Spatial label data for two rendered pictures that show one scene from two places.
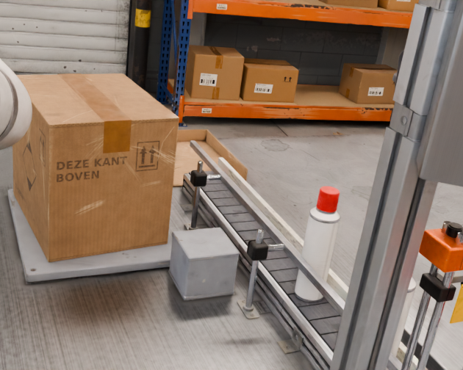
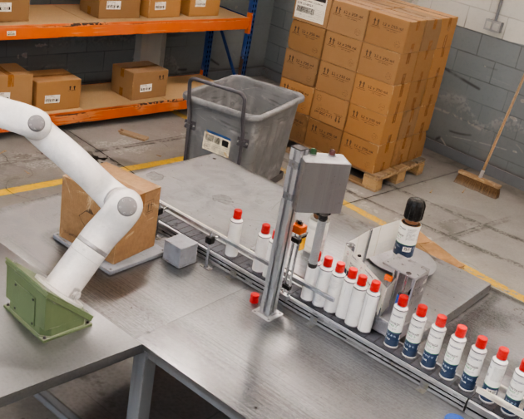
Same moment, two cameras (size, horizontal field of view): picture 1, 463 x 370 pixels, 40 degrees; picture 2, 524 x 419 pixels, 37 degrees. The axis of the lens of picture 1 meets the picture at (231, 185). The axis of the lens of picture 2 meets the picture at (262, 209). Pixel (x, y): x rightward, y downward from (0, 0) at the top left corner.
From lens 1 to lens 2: 2.09 m
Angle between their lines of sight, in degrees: 26
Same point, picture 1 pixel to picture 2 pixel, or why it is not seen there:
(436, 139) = (299, 202)
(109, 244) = (134, 250)
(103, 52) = not seen: outside the picture
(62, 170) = not seen: hidden behind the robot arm
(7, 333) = (124, 295)
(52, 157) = not seen: hidden behind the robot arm
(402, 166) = (288, 208)
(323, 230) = (238, 227)
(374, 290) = (282, 244)
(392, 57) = (147, 49)
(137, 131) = (147, 196)
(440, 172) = (300, 209)
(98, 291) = (140, 272)
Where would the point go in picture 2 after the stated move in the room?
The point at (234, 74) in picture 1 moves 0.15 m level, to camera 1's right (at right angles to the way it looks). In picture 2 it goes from (26, 90) to (45, 91)
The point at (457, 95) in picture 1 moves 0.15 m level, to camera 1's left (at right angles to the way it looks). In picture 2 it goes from (303, 191) to (263, 193)
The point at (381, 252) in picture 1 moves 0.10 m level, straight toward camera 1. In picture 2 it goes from (284, 233) to (289, 246)
